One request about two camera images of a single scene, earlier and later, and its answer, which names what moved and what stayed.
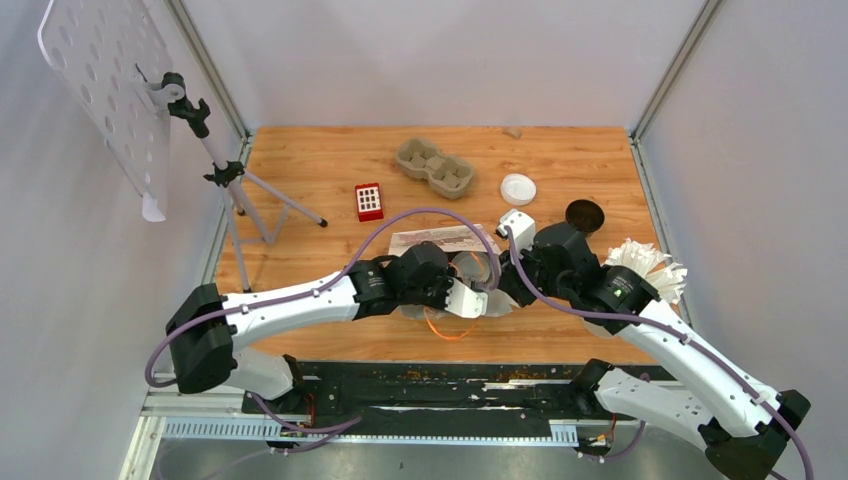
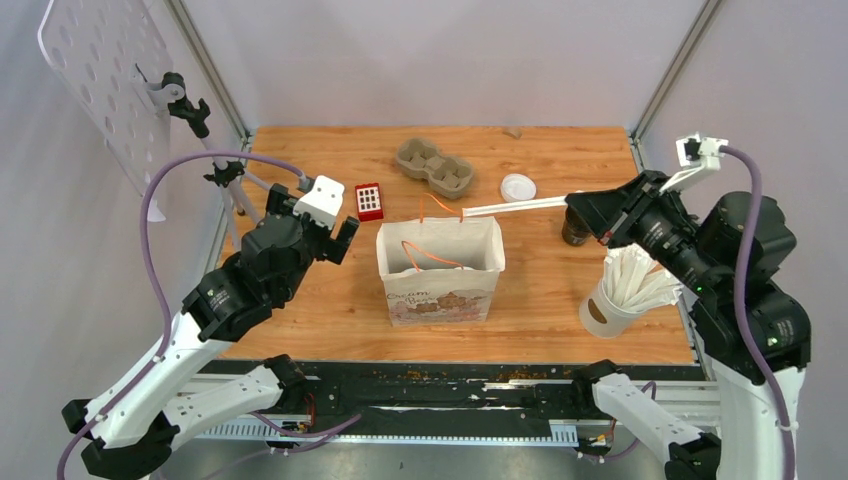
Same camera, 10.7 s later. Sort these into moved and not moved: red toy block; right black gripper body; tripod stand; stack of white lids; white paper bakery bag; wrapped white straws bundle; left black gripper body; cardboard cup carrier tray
Moved: left black gripper body; right black gripper body; white paper bakery bag
Not moved: cardboard cup carrier tray; tripod stand; wrapped white straws bundle; red toy block; stack of white lids
